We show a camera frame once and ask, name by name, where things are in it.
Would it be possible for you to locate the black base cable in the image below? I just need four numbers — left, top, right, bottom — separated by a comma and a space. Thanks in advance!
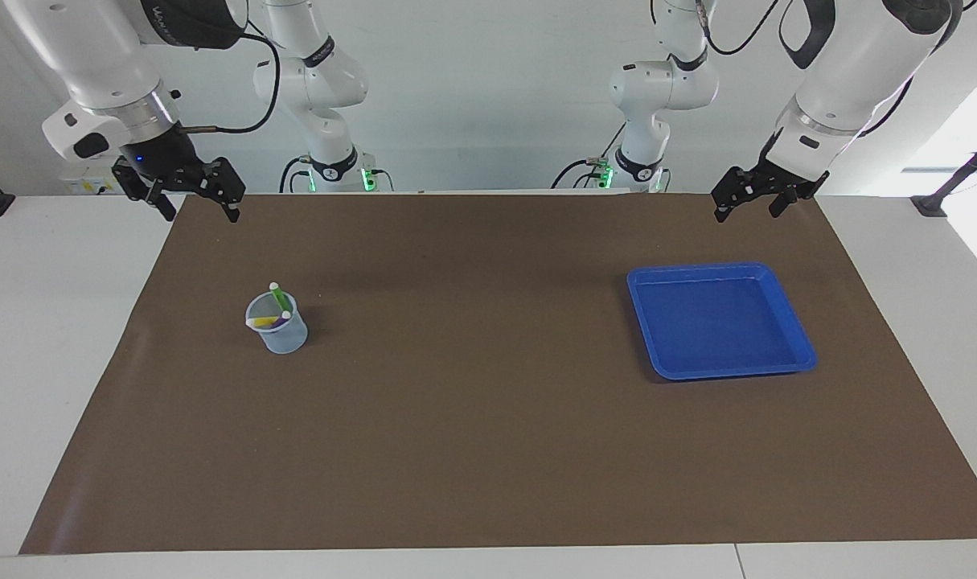
279, 155, 312, 194
551, 121, 627, 191

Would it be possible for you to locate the black stand with pole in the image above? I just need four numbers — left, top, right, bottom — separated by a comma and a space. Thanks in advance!
910, 129, 977, 218

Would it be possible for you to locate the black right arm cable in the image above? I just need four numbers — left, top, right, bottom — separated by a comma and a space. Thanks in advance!
179, 24, 282, 135

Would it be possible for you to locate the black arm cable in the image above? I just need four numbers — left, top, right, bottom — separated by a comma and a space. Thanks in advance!
651, 0, 920, 133
179, 24, 282, 135

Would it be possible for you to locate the black left base cable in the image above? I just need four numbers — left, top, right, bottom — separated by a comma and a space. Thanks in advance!
551, 121, 627, 191

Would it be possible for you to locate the brown table mat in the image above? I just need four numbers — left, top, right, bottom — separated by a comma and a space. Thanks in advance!
19, 193, 977, 556

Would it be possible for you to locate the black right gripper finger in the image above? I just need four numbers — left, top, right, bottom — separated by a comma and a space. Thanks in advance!
111, 157, 177, 223
198, 156, 246, 224

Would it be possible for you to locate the clear plastic cup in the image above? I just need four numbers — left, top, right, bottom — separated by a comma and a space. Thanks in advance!
245, 291, 309, 355

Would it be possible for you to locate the blue plastic tray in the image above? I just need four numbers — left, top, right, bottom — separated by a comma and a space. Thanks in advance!
626, 262, 819, 381

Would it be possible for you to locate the white wall power strip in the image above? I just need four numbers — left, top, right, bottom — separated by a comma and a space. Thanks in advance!
60, 173, 123, 195

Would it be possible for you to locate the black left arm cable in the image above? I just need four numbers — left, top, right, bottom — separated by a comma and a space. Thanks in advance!
651, 0, 920, 133

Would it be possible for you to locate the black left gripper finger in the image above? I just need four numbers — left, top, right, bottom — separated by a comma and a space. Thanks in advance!
769, 170, 829, 219
711, 166, 763, 224

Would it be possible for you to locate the black right base cable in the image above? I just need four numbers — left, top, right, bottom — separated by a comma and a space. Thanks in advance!
279, 155, 312, 194

